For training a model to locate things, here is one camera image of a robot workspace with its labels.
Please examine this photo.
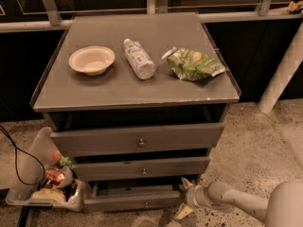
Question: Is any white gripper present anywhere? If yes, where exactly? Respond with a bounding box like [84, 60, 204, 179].
[173, 177, 213, 221]

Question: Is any grey bottom drawer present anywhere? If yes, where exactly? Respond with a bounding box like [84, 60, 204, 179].
[84, 176, 183, 212]

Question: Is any grey drawer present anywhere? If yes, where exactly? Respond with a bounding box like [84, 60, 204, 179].
[51, 123, 223, 157]
[73, 157, 210, 182]
[84, 176, 183, 212]

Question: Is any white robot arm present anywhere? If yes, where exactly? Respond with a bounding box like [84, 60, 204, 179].
[173, 178, 303, 227]

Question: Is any grey middle drawer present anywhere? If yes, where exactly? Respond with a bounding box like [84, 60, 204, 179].
[73, 157, 210, 182]

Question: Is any grey top drawer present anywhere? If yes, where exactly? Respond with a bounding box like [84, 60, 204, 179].
[51, 123, 223, 157]

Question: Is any grey drawer cabinet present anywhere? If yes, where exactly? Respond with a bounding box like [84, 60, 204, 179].
[29, 12, 242, 187]

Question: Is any green orange toy vegetable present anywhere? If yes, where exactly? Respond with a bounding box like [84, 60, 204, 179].
[53, 150, 73, 168]

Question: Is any red snack package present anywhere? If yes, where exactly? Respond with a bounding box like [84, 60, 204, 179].
[45, 168, 64, 185]

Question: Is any green chip bag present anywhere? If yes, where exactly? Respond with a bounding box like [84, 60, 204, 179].
[162, 47, 225, 81]

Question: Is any beige bread item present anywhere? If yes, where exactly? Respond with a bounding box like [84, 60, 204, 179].
[31, 188, 66, 202]

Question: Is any clear plastic water bottle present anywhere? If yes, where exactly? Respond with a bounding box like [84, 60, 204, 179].
[124, 39, 156, 80]

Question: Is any clear plastic bin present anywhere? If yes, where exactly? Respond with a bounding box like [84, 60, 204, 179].
[6, 127, 85, 211]

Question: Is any white paper bowl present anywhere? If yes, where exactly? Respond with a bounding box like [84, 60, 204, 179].
[68, 46, 116, 76]

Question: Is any white diagonal pole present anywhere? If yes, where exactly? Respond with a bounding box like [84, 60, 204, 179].
[258, 22, 303, 114]

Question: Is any metal railing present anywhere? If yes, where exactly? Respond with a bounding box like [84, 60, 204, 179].
[0, 0, 303, 33]

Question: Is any yellow object on ledge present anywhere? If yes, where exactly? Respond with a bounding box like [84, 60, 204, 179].
[287, 1, 303, 13]

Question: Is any black cable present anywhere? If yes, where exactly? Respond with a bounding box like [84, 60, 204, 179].
[0, 125, 46, 186]

